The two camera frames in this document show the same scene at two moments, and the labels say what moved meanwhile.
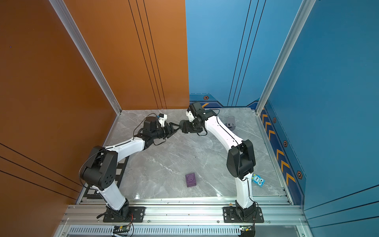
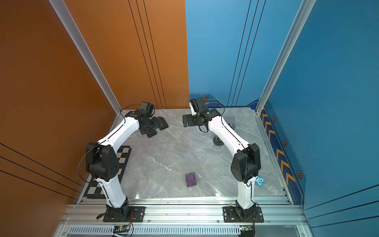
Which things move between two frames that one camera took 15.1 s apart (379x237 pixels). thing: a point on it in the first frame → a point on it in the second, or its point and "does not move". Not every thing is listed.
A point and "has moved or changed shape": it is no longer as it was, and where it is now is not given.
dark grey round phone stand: [183, 124] has moved or changed shape
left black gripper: [171, 130] → [154, 119]
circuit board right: [247, 231] does not move
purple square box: [190, 179] does not move
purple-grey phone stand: [230, 123] does not move
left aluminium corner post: [78, 40] does not move
